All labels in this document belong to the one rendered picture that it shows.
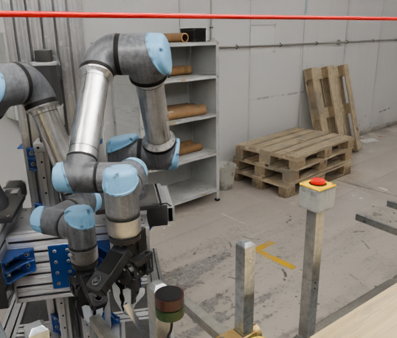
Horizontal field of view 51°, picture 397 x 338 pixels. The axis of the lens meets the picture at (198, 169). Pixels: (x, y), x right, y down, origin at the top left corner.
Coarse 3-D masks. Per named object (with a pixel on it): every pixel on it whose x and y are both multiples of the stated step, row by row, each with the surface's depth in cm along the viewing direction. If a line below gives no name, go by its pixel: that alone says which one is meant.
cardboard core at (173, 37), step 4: (168, 36) 370; (172, 36) 366; (176, 36) 362; (180, 36) 358; (184, 36) 364; (168, 40) 372; (172, 40) 368; (176, 40) 364; (180, 40) 360; (184, 40) 363
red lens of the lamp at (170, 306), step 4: (180, 288) 86; (156, 300) 83; (160, 300) 82; (176, 300) 82; (180, 300) 83; (156, 304) 83; (160, 304) 82; (164, 304) 82; (168, 304) 82; (172, 304) 82; (176, 304) 82; (180, 304) 83; (160, 308) 83; (164, 308) 82; (168, 308) 82; (172, 308) 82; (176, 308) 83; (168, 312) 82
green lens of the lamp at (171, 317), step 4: (156, 308) 84; (180, 308) 84; (156, 312) 84; (160, 312) 83; (176, 312) 83; (180, 312) 84; (156, 316) 85; (160, 316) 83; (164, 316) 83; (168, 316) 83; (172, 316) 83; (176, 316) 83; (180, 316) 84; (160, 320) 84; (164, 320) 83; (168, 320) 83; (172, 320) 83; (176, 320) 83
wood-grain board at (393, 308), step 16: (368, 304) 114; (384, 304) 113; (352, 320) 108; (368, 320) 107; (384, 320) 107; (320, 336) 102; (336, 336) 102; (352, 336) 102; (368, 336) 102; (384, 336) 102
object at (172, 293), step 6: (162, 288) 86; (168, 288) 86; (174, 288) 86; (156, 294) 84; (162, 294) 84; (168, 294) 84; (174, 294) 84; (180, 294) 84; (162, 300) 82; (168, 300) 82; (174, 300) 82; (156, 318) 88; (168, 336) 89
